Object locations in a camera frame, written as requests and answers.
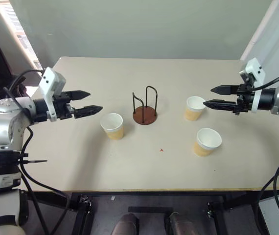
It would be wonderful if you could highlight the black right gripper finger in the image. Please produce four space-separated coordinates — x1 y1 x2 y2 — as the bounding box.
203 99 239 111
210 85 240 96

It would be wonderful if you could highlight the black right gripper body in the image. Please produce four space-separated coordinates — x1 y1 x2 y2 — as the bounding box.
232 83 256 116

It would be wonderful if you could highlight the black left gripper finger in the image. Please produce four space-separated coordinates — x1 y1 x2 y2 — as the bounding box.
70 90 91 101
73 105 103 119

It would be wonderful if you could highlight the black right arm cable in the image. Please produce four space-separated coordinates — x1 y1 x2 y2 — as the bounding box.
251 67 279 91

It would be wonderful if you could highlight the black table frame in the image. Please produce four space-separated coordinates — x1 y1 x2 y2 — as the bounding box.
19 188 279 235

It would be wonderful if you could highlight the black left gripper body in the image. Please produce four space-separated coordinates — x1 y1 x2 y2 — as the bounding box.
52 91 77 120

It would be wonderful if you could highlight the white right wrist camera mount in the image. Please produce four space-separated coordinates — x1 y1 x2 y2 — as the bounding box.
238 57 265 114

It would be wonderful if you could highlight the yellow white paper cup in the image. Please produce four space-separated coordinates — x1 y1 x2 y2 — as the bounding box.
184 96 207 122
100 113 125 141
193 127 222 157

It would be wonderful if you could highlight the black cable tie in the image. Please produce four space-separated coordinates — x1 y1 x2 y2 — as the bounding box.
17 153 48 166

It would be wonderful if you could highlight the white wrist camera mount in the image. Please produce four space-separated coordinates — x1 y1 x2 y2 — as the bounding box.
238 57 265 114
38 67 66 122

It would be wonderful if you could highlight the brown wire cup holder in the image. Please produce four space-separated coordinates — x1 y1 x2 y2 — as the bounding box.
132 85 158 125

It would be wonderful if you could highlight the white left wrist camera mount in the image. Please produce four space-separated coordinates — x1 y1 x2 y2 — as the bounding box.
38 67 66 122

